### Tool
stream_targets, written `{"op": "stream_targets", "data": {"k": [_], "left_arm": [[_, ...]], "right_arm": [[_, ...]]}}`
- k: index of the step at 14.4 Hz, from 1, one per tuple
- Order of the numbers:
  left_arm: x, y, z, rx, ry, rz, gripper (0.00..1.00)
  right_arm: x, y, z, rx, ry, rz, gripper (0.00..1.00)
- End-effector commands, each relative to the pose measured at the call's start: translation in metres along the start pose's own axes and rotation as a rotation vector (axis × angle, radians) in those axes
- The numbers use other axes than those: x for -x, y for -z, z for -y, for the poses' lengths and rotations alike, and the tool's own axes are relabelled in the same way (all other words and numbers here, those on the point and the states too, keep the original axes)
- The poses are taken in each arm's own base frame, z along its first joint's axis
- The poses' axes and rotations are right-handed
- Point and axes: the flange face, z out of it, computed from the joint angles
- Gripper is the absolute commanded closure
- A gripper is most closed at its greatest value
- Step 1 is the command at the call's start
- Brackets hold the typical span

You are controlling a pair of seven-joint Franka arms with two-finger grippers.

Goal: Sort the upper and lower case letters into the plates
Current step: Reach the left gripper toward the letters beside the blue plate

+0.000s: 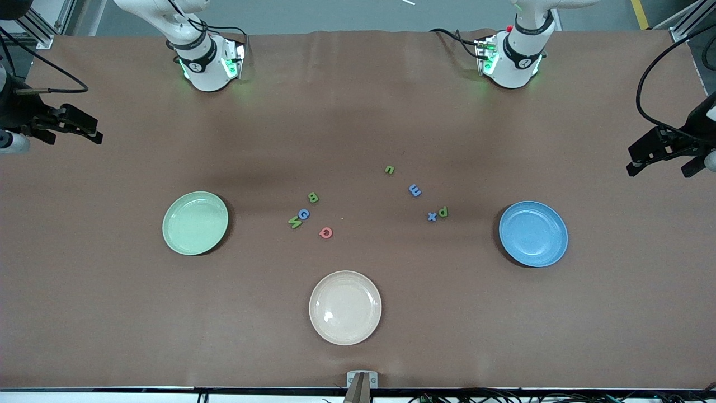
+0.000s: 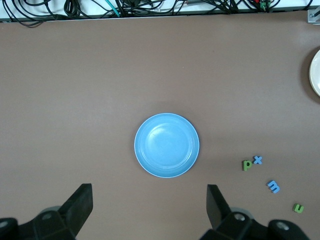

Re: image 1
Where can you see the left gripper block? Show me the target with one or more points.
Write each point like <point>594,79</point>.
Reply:
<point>700,125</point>

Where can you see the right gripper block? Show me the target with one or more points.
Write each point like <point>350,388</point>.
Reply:
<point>15,111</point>

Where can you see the green letter p block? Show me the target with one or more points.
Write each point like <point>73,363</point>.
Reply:
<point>442,212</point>

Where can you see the green letter N block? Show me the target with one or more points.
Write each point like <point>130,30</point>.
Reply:
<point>295,223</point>

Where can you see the blue letter m block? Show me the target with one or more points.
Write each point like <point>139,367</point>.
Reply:
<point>415,190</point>

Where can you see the blue letter G block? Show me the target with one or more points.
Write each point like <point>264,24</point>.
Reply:
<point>304,214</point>

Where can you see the green letter B block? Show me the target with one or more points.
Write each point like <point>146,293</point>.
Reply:
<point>313,197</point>

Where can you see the pink letter Q block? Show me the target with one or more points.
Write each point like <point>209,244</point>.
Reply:
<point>321,233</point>

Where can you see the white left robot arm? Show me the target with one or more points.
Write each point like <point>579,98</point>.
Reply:
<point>517,61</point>

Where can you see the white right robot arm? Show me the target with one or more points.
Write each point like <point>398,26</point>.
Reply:
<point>207,67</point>

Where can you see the blue plate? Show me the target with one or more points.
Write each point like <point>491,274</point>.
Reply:
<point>533,235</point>

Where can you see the light green plate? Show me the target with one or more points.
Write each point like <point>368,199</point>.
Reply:
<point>195,224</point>

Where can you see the base connector box green light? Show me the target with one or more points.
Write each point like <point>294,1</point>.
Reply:
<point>232,61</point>
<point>485,56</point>

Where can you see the brown table cover sheet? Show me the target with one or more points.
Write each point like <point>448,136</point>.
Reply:
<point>358,112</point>

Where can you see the beige plate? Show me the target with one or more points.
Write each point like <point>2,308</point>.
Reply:
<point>345,308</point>

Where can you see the aluminium frame profile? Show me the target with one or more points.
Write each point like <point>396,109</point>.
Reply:
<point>46,41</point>
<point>67,17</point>
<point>678,33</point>

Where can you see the white table edge rail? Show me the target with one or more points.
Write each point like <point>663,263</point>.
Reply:
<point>84,398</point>

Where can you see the grey metal mount bracket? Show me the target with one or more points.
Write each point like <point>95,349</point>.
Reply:
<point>372,380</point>

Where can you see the tan camera pole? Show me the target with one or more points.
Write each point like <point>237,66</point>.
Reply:
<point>358,394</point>

